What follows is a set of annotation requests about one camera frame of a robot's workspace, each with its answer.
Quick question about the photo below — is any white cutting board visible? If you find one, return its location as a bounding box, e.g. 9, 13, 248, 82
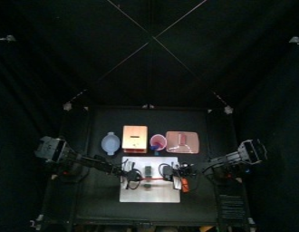
118, 155, 182, 204

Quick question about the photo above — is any thin diagonal frame cord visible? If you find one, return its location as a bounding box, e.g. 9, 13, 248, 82
105, 0, 228, 107
69, 0, 208, 103

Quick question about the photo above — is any red toy piece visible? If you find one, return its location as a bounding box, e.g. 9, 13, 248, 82
177, 133, 188, 147

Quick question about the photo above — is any printed label sticker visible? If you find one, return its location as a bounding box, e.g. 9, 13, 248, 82
218, 194, 246, 220

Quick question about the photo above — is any small blue toy utensil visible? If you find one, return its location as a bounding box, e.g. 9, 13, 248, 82
149, 144, 161, 156

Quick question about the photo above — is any orange toy piece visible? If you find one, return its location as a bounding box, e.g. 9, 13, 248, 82
180, 178, 190, 194

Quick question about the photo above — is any pink square plastic tray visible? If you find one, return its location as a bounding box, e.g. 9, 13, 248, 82
164, 130, 201, 155

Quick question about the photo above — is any small purple bowl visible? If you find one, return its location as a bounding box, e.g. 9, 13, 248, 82
149, 133, 168, 151

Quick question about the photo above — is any light blue plastic bowl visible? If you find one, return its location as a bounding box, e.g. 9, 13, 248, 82
100, 131, 122, 157

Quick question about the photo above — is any orange wooden toy box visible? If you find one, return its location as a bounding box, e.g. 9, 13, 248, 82
121, 125, 149, 154

